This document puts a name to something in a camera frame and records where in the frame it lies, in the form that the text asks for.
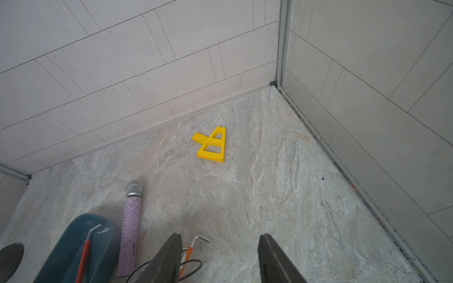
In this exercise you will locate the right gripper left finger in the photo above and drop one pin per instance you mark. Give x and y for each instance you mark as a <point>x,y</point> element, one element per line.
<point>165,266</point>

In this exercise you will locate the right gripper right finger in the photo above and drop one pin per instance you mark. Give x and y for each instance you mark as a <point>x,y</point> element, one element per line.
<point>275,266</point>

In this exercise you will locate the red hex key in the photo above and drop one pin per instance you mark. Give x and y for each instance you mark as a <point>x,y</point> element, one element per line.
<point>84,255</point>

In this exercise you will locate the teal plastic storage box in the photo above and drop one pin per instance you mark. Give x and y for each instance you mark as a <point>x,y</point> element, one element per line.
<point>63,262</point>

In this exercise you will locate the purple glitter microphone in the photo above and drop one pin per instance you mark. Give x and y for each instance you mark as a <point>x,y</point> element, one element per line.
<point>130,229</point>

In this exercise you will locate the black microphone stand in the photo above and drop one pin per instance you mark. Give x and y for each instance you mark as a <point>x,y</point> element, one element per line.
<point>11,257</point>

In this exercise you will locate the yellow plastic bracket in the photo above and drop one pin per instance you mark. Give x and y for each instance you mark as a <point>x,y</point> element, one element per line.
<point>213,146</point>

